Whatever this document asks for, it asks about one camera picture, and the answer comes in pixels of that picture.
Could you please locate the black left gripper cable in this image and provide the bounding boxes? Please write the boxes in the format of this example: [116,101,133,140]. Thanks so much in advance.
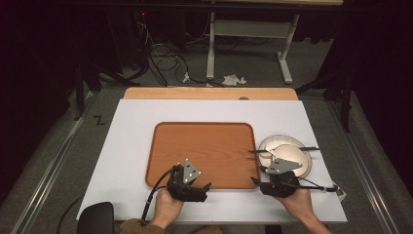
[140,167,178,222]

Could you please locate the black stand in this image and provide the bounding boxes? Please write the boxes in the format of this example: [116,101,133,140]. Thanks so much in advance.
[294,69,355,134]

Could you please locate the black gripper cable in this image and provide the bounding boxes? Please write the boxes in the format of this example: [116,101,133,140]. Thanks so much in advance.
[295,175,340,193]
[140,167,178,222]

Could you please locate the metal floor rail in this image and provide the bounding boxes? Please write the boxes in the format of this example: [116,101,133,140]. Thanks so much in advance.
[325,99,405,234]
[11,91,100,234]

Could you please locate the white cable tag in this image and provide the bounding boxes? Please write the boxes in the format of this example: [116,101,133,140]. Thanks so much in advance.
[333,184,348,201]

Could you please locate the large white plate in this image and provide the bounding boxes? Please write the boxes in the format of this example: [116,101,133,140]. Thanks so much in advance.
[257,134,314,179]

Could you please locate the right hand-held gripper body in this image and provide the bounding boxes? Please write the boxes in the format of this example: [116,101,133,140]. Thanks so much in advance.
[259,158,304,199]

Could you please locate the person's left hand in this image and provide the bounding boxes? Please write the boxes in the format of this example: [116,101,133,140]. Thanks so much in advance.
[152,188,185,229]

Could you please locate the tangled floor cables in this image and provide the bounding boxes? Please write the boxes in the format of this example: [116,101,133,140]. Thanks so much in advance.
[134,13,226,89]

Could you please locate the small white dish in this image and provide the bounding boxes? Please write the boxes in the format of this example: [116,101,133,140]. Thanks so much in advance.
[270,143,310,176]

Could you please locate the black chair back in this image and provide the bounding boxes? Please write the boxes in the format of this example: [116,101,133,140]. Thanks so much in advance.
[76,201,116,234]

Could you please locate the black chopstick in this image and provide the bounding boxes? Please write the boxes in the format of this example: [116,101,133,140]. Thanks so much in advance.
[248,146,321,154]
[247,146,321,154]

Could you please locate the white metal desk frame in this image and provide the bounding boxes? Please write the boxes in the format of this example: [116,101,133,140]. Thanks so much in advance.
[206,12,301,86]

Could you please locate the brown wooden tray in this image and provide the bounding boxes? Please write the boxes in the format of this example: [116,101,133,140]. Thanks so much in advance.
[145,121,261,190]

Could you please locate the white board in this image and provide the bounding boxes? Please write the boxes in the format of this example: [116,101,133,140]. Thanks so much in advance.
[76,98,349,225]

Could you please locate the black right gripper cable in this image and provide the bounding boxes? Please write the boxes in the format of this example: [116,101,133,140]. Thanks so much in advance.
[295,175,340,193]

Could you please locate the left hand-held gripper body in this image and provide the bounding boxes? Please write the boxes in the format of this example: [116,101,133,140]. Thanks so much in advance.
[166,158,202,203]

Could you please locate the large crumpled white paper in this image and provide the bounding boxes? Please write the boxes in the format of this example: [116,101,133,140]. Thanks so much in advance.
[221,73,247,88]

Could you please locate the person's right hand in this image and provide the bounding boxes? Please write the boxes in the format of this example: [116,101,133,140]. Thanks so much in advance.
[276,187,316,222]

